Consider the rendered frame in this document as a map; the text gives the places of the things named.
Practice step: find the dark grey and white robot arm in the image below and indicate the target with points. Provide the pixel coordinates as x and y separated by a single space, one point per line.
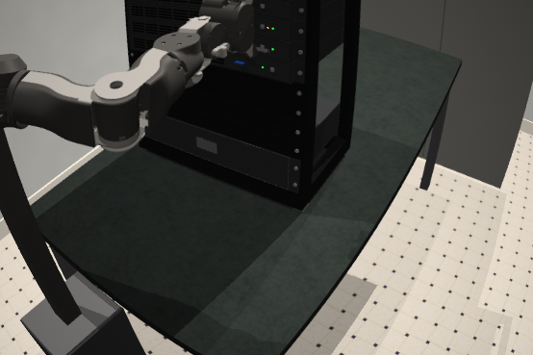
116 106

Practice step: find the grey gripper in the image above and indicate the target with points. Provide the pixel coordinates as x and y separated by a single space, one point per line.
239 19

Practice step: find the black server rack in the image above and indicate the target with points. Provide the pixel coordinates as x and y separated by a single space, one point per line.
259 132

